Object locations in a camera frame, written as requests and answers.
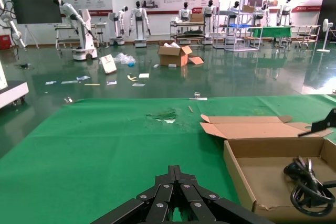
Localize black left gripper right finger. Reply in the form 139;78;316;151
175;165;266;224

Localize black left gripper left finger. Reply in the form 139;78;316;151
91;165;176;224

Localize black power cable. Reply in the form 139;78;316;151
283;155;336;216

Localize open brown cardboard box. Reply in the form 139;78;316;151
199;114;336;222

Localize large open cardboard box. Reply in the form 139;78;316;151
157;42;194;68

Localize red box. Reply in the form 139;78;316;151
0;35;12;51

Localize green felt table cloth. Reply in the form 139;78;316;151
0;94;336;224

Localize white standing fan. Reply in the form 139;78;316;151
316;18;336;53

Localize green covered table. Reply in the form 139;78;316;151
248;26;292;49

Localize white metal shelf rack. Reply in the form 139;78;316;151
212;8;264;53

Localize black upright panel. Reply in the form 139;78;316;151
317;0;336;41

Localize loose cardboard flap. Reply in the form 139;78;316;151
187;56;205;66

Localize white red paper bag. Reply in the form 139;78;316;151
99;54;118;75

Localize clear plastic bag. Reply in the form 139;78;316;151
113;52;137;67

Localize black round stool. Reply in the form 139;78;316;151
94;31;105;48

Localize white metal workbench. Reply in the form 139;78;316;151
170;20;206;46

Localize bent white humanoid robot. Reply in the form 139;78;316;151
108;5;129;46

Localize white machine base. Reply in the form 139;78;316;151
0;60;29;110

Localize large leaning white humanoid robot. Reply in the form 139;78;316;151
52;0;96;61

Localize dark floor debris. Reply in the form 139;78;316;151
15;62;35;71

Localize black display on white stand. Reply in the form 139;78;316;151
10;0;63;49

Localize white metal frame table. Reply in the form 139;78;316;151
290;24;322;49

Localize white frame cart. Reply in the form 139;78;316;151
54;21;108;51

